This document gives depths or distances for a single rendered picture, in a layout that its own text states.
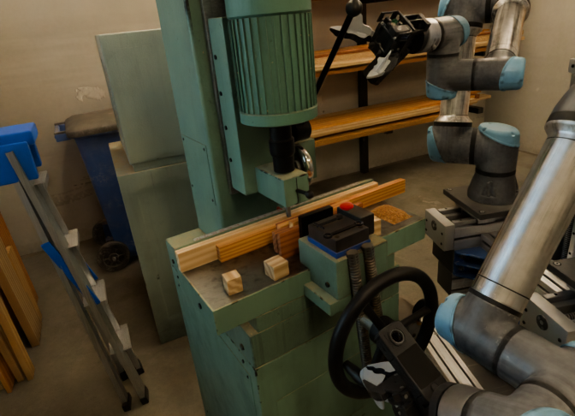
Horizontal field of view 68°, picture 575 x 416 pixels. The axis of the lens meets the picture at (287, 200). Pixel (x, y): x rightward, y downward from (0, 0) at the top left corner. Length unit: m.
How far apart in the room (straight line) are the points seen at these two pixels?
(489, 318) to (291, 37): 0.60
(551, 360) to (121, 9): 3.05
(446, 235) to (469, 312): 0.77
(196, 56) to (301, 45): 0.29
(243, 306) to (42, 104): 2.59
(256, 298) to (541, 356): 0.51
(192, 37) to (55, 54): 2.22
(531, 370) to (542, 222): 0.19
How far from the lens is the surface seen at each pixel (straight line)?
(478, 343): 0.66
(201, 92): 1.09
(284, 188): 0.97
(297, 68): 0.90
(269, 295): 0.91
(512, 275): 0.66
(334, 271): 0.86
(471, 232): 1.46
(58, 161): 3.34
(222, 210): 1.18
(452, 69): 1.14
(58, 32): 3.24
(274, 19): 0.88
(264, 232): 1.03
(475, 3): 1.46
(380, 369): 0.78
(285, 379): 1.07
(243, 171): 1.06
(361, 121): 3.40
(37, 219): 1.60
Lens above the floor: 1.41
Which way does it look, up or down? 23 degrees down
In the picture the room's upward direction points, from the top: 6 degrees counter-clockwise
